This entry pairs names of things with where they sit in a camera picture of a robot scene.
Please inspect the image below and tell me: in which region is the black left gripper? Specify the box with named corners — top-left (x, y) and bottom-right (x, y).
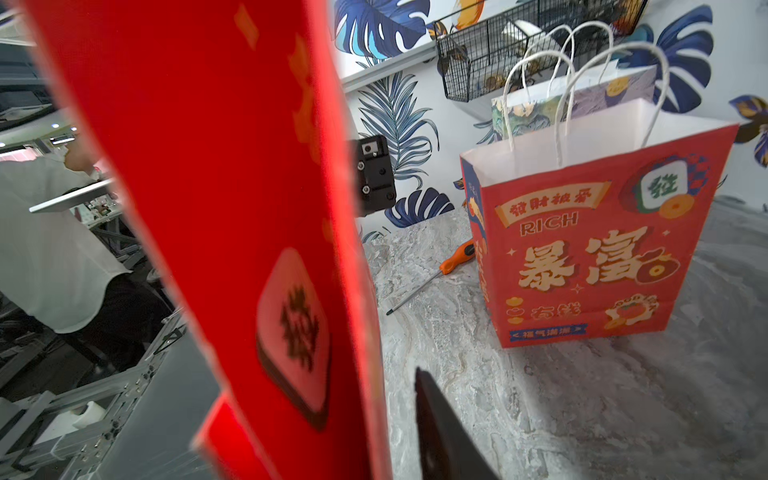
top-left (353, 135), bottom-right (397, 216)

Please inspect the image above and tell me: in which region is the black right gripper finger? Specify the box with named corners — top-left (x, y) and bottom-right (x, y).
top-left (415, 368), bottom-right (498, 480)

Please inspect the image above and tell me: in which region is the red paper bag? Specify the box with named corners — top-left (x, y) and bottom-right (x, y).
top-left (19, 1), bottom-right (392, 479)
top-left (460, 99), bottom-right (739, 348)

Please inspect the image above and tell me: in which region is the floral paper bag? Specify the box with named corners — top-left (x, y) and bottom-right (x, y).
top-left (491, 57), bottom-right (656, 141)

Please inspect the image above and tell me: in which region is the person in white shirt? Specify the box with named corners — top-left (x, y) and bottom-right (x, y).
top-left (1, 140), bottom-right (171, 371)

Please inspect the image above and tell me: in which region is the orange handled screwdriver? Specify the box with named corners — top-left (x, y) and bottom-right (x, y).
top-left (385, 240), bottom-right (475, 316)

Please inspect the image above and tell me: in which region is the black wire basket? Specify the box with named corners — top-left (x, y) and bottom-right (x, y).
top-left (428, 1), bottom-right (646, 103)

